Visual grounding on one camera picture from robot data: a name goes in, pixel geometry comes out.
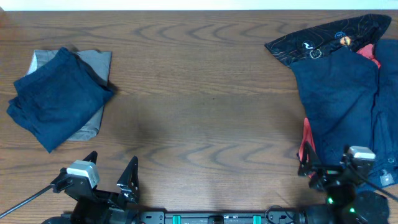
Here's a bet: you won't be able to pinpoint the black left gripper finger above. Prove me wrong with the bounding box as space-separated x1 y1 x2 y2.
117 156 139 204
83 151 98 164

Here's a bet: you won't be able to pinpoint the navy blue shorts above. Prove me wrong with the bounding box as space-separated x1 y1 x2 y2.
7 47 114 152

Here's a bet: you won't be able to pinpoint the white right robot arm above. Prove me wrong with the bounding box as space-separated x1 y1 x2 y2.
294 142 396 224

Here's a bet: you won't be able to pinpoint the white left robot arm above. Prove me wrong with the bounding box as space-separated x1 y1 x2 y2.
44 151 140 223

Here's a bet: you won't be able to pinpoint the red garment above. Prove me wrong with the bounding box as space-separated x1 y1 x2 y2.
297 43 382 180

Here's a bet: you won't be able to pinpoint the blue denim jeans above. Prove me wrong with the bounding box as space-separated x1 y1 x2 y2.
368 39 397 188

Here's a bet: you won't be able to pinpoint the dark blue garment in pile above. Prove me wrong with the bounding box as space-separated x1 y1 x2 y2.
289 46 380 167

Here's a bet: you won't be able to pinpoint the folded grey shorts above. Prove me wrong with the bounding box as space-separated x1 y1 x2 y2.
26 50 112 141

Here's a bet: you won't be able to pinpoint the black patterned shorts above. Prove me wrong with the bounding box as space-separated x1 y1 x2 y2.
264 14 392 67

